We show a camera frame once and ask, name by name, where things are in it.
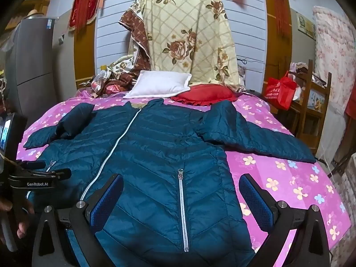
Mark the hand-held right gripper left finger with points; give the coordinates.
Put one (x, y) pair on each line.
(107, 200)

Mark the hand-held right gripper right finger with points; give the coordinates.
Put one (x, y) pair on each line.
(256, 203)

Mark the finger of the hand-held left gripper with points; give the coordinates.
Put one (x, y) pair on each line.
(32, 165)
(62, 173)

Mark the teal puffer jacket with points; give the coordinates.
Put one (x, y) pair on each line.
(155, 155)

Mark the person's left hand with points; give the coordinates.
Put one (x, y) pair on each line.
(25, 222)

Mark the pink floral bed sheet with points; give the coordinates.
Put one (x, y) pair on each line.
(292, 183)

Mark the grey wardrobe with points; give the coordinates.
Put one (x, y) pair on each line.
(30, 61)

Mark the clear plastic snack packet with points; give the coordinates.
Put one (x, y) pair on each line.
(98, 82)

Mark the wooden chair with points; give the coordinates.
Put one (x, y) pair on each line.
(308, 111)

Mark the red gift bag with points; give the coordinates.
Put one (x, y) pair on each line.
(279, 91)

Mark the red ruffled cushion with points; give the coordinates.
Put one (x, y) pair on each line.
(205, 94)

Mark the white pillow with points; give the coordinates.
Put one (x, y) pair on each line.
(160, 84)

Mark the brown floral blanket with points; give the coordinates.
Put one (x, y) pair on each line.
(136, 58)

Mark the pale pink floral quilt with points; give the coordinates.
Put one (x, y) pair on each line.
(333, 61)

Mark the beige rose-print quilt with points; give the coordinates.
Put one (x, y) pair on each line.
(183, 39)

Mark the red knot ornament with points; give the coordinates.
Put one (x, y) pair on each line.
(281, 2)

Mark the red tasselled wall hanging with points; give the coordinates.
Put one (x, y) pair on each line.
(83, 2)

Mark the wall calendar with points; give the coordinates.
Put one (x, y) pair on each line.
(305, 25)

